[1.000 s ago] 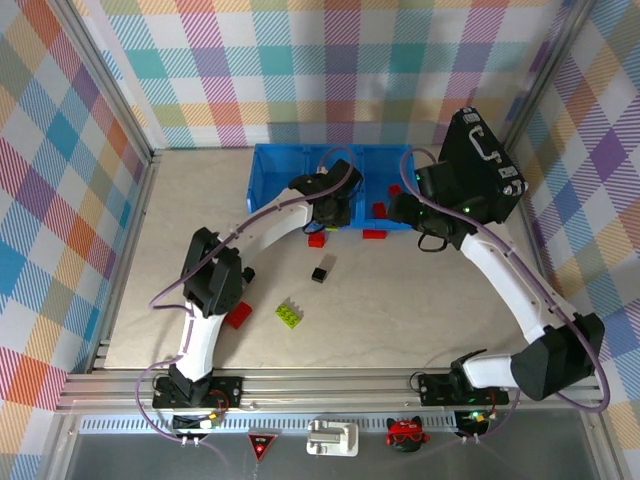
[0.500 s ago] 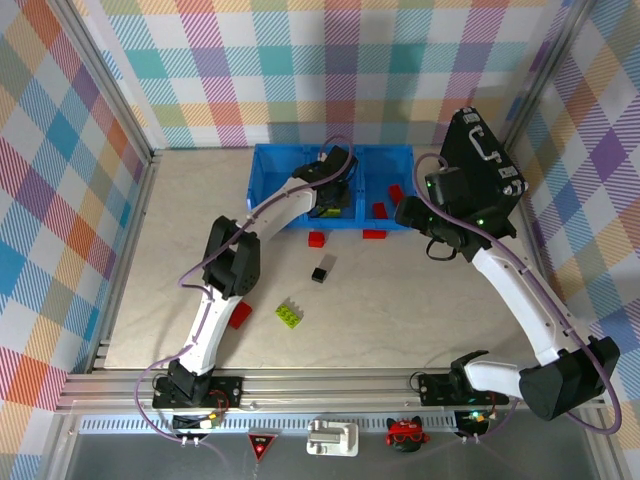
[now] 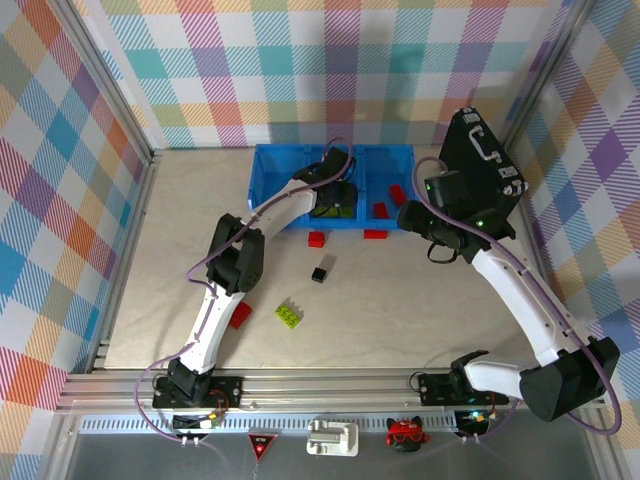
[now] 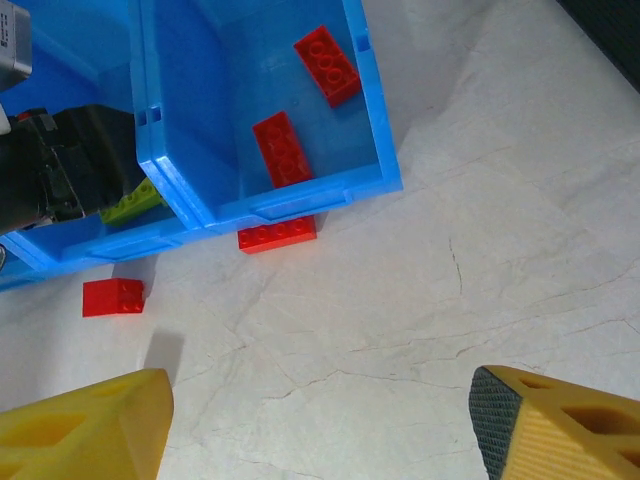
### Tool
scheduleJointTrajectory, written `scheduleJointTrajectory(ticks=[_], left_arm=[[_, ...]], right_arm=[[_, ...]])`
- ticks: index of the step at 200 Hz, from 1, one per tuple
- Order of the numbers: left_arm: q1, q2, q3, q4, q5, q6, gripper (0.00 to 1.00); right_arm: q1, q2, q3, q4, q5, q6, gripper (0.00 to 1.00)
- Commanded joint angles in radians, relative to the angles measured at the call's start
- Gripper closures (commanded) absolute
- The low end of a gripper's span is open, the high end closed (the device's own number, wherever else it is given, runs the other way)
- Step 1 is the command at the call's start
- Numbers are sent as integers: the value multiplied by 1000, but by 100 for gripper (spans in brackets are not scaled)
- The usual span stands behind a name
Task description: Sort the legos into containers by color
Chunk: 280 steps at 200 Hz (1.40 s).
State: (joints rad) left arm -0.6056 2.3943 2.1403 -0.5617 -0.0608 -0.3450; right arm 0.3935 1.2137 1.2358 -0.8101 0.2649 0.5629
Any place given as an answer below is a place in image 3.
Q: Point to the lime green lego brick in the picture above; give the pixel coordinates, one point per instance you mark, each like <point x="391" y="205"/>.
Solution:
<point x="290" y="317"/>
<point x="338" y="214"/>

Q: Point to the red two-by-two lego brick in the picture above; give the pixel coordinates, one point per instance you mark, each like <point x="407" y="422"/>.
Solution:
<point x="316" y="241"/>

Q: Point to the red lego plate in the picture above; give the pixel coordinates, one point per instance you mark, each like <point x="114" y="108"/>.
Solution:
<point x="375" y="234"/>

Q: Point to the red two-by-four lego brick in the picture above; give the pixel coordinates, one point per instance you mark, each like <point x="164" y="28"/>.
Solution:
<point x="241" y="315"/>
<point x="381" y="210"/>
<point x="397" y="194"/>

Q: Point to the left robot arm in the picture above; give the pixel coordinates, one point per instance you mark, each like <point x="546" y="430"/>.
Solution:
<point x="210" y="325"/>

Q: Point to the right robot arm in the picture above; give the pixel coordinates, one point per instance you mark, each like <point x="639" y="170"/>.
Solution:
<point x="520" y="300"/>

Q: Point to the black small lego brick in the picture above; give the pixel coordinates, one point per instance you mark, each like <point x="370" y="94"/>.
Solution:
<point x="319" y="275"/>

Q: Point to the small power connector plug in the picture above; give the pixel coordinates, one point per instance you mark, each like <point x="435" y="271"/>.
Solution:
<point x="211" y="421"/>
<point x="479" y="416"/>

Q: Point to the red toy figure with sunglasses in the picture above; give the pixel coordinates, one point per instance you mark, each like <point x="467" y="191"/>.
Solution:
<point x="407" y="437"/>

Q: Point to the triangular red-lit black button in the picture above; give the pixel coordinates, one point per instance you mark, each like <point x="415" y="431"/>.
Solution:
<point x="261" y="447"/>

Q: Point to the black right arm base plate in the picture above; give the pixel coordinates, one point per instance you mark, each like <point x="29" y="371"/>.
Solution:
<point x="435" y="390"/>

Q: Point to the wide aluminium base rail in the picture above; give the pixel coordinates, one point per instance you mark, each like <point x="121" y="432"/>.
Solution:
<point x="325" y="390"/>

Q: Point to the aluminium frame post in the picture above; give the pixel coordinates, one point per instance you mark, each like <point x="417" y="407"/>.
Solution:
<point x="550" y="70"/>
<point x="105" y="80"/>

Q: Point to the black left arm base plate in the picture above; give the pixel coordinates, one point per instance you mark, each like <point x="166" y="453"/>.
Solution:
<point x="230" y="392"/>

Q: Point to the white plastic bracket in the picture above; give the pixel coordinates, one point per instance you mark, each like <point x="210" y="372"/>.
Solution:
<point x="332" y="440"/>

